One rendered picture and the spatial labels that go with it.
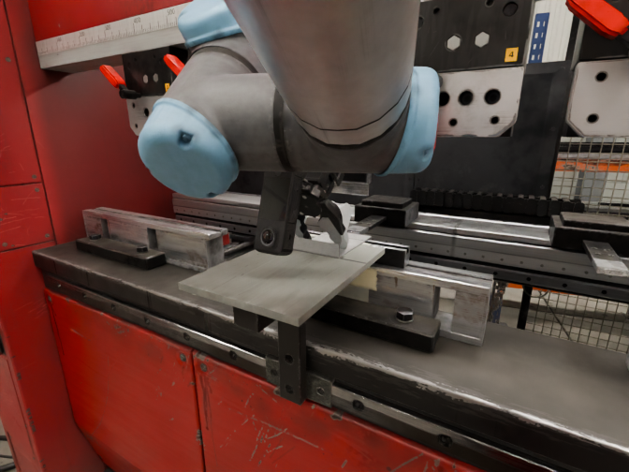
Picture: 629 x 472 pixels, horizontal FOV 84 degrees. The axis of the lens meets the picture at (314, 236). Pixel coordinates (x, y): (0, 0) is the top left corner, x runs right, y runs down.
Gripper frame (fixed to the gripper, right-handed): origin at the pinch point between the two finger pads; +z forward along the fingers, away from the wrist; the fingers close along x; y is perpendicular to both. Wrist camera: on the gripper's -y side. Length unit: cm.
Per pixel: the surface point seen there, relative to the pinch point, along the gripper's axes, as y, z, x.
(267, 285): -12.5, -9.4, -0.7
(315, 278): -8.9, -6.4, -4.9
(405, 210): 20.7, 15.6, -5.8
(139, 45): 25, -24, 44
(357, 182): 11.0, -3.0, -2.7
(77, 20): 29, -30, 65
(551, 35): 418, 197, -35
